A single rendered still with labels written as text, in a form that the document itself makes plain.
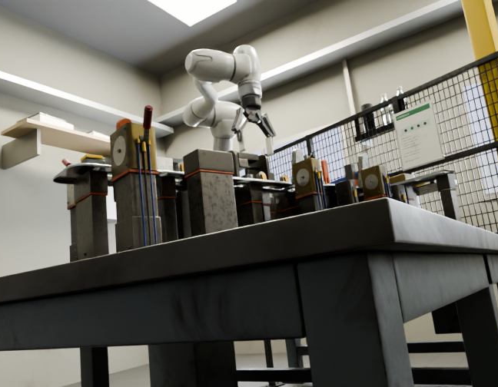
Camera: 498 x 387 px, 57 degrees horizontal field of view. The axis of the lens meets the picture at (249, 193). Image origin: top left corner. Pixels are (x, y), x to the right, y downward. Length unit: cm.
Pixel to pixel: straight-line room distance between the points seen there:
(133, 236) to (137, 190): 11
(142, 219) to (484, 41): 185
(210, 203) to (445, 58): 346
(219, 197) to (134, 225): 29
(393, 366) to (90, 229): 93
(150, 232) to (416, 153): 166
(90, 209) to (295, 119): 374
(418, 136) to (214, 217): 146
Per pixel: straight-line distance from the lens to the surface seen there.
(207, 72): 170
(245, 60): 177
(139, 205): 110
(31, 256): 448
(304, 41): 506
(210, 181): 126
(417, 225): 49
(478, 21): 251
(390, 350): 48
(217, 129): 230
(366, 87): 457
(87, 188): 127
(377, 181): 179
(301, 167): 157
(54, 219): 465
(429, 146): 242
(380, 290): 47
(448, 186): 189
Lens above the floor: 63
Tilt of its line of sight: 12 degrees up
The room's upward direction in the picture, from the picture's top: 6 degrees counter-clockwise
